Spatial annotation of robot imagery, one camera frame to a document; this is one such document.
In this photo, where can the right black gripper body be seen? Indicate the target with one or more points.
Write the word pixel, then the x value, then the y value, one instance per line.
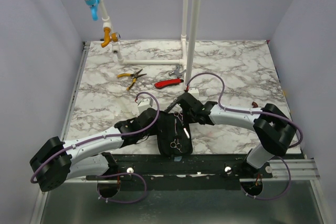
pixel 184 100

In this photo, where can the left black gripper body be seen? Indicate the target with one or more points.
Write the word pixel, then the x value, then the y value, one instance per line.
pixel 154 131

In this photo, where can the silver thinning scissors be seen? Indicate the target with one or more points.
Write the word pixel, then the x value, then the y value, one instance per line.
pixel 179 115

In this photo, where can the black fabric tool case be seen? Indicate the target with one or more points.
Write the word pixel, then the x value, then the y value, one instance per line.
pixel 173 135

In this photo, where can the silver hair scissors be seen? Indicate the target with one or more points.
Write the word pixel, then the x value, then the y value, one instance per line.
pixel 175 144

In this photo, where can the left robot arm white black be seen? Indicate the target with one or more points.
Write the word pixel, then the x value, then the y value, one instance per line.
pixel 52 163

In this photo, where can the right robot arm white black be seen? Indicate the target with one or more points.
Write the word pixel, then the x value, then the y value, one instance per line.
pixel 273 128

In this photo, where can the black hair comb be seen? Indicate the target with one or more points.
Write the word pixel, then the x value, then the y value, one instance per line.
pixel 176 102

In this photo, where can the red utility knife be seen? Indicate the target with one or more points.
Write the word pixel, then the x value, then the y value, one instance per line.
pixel 168 83

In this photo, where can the brown faucet tap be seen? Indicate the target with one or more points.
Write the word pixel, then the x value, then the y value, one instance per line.
pixel 255 105

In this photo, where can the orange faucet tap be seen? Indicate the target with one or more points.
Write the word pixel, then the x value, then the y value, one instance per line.
pixel 109 37

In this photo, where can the blue faucet tap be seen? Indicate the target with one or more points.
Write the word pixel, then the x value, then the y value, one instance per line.
pixel 93 5

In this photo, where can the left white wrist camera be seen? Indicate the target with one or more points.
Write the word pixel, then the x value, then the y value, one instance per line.
pixel 144 104

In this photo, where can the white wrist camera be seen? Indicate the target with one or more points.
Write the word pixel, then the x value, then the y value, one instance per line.
pixel 194 92
pixel 144 104

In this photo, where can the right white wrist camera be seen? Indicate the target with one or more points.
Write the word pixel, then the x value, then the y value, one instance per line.
pixel 194 92

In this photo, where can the yellow handled pliers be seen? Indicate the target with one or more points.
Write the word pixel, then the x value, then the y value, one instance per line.
pixel 135 76

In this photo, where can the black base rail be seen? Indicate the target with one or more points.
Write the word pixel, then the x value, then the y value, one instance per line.
pixel 155 172

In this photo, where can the white PVC pipe frame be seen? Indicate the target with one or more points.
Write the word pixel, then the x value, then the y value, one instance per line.
pixel 188 41

